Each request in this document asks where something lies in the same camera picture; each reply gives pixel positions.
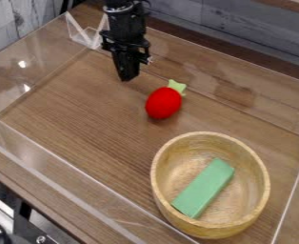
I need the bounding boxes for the red plush strawberry toy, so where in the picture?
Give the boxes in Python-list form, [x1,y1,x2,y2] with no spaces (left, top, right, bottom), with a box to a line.
[145,79,186,119]

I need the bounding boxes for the black cable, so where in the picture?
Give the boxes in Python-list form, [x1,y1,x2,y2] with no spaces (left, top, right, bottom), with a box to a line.
[0,219,13,244]

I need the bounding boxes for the green rectangular block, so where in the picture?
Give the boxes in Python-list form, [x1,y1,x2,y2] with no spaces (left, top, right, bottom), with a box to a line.
[171,158,234,218]

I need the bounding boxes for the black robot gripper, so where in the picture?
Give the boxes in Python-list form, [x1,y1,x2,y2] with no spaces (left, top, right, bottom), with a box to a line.
[99,0,150,81]

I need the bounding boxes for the clear acrylic corner bracket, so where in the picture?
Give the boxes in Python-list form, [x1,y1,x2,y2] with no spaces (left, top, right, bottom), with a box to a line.
[65,12,109,50]

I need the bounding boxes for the clear acrylic tray wall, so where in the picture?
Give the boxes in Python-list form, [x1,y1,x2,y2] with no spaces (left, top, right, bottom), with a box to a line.
[0,7,299,244]

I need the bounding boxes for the wooden bowl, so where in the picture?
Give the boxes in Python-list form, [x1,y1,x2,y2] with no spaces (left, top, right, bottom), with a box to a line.
[149,132,270,239]

